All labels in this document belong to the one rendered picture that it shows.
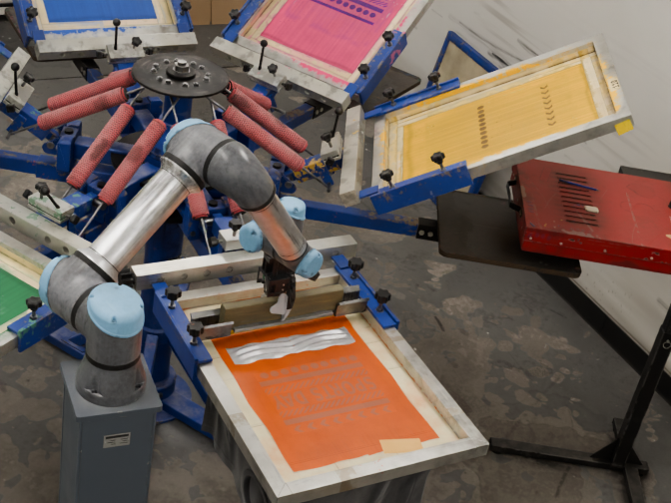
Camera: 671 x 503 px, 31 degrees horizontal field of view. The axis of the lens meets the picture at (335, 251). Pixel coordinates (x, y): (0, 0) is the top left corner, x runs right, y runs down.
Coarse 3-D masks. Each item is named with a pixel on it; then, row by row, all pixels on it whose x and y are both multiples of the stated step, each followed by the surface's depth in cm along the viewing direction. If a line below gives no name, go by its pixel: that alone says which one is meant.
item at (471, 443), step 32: (224, 288) 330; (256, 288) 333; (224, 384) 297; (416, 384) 315; (224, 416) 290; (448, 416) 303; (256, 448) 280; (448, 448) 291; (480, 448) 294; (320, 480) 274; (352, 480) 277; (384, 480) 283
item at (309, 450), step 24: (240, 336) 319; (264, 336) 321; (264, 360) 313; (288, 360) 314; (240, 384) 303; (264, 408) 297; (288, 432) 291; (312, 432) 293; (336, 432) 294; (288, 456) 284; (312, 456) 286; (336, 456) 287
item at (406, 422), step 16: (320, 320) 331; (336, 320) 332; (352, 336) 328; (304, 352) 318; (320, 352) 319; (336, 352) 320; (352, 352) 322; (368, 352) 323; (368, 368) 317; (384, 368) 318; (384, 384) 313; (400, 400) 308; (384, 416) 302; (400, 416) 303; (416, 416) 304; (352, 432) 295; (368, 432) 296; (384, 432) 297; (400, 432) 298; (416, 432) 299; (432, 432) 300; (368, 448) 291
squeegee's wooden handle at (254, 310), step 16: (320, 288) 326; (336, 288) 327; (224, 304) 313; (240, 304) 314; (256, 304) 315; (272, 304) 318; (304, 304) 323; (320, 304) 326; (224, 320) 313; (240, 320) 316; (256, 320) 318
